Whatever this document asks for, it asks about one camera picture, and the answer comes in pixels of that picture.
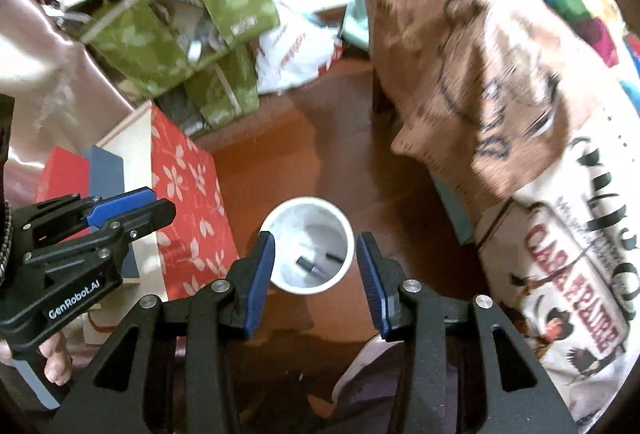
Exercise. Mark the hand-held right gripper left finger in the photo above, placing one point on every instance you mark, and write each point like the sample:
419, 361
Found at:
262, 284

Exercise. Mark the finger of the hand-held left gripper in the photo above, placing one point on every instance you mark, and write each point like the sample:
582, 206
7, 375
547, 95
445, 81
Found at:
145, 219
120, 204

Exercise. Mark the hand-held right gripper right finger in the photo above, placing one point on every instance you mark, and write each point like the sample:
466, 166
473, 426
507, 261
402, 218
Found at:
370, 279

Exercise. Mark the white round cup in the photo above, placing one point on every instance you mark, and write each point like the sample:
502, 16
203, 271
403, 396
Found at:
300, 214

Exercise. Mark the person's left hand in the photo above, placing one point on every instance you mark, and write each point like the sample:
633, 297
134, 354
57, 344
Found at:
57, 361

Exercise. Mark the small dark scrap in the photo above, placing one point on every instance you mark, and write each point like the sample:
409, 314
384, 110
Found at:
333, 257
306, 263

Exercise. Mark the red floral print box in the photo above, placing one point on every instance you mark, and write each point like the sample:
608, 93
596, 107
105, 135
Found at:
185, 194

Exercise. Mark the plain red box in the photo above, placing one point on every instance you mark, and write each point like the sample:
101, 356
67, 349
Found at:
62, 171

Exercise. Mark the white and purple cloth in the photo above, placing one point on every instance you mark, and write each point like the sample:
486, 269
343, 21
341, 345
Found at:
370, 379

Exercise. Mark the pink satin cloth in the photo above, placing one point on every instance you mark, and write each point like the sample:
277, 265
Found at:
45, 78

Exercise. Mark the small green leaf-print box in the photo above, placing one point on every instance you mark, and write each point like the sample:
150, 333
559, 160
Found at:
225, 88

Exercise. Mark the white plastic bag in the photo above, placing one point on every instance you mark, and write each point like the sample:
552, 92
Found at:
295, 48

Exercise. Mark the printed blanket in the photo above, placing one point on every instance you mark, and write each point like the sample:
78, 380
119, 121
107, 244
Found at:
475, 63

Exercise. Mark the light teal cloth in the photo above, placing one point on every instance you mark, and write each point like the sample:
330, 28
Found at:
356, 21

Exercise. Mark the colourful patchwork plush blanket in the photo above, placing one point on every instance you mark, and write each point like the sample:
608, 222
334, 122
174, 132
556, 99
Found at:
585, 18

